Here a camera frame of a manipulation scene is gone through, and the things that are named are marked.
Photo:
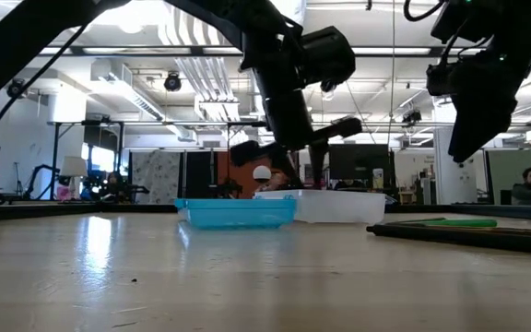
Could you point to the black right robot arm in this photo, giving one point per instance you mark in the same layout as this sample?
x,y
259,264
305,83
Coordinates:
x,y
500,18

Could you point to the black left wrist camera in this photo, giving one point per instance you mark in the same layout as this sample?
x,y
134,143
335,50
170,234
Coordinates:
x,y
330,55

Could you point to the green marker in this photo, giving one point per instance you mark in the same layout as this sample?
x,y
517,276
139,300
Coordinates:
x,y
459,223

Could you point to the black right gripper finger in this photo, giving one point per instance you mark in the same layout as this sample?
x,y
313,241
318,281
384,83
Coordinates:
x,y
480,129

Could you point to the black computer monitor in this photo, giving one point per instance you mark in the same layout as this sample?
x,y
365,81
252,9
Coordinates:
x,y
357,161

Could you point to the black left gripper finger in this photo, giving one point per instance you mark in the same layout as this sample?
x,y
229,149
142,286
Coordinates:
x,y
319,166
291,170

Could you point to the clear plastic supply box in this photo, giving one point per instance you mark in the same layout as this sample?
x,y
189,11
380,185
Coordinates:
x,y
339,207

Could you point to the white round object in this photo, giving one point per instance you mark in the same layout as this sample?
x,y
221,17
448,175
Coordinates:
x,y
262,173

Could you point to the dark brown pen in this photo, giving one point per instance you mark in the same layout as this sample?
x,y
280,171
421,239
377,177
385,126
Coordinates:
x,y
413,220

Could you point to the black background rig frame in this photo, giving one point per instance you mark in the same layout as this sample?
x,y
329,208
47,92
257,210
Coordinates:
x,y
155,123

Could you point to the teal plastic pencil case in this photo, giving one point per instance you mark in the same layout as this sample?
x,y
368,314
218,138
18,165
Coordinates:
x,y
235,214

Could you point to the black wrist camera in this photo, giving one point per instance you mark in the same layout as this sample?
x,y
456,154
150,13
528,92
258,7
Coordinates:
x,y
440,79
330,55

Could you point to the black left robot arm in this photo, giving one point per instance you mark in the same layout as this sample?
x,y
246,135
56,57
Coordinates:
x,y
16,37

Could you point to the white shade lamp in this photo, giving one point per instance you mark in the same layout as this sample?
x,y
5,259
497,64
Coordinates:
x,y
73,167

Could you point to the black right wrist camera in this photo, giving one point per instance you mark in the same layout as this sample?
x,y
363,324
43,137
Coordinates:
x,y
440,79

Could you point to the black ceiling spotlight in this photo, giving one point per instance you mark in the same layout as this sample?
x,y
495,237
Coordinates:
x,y
15,87
412,116
172,82

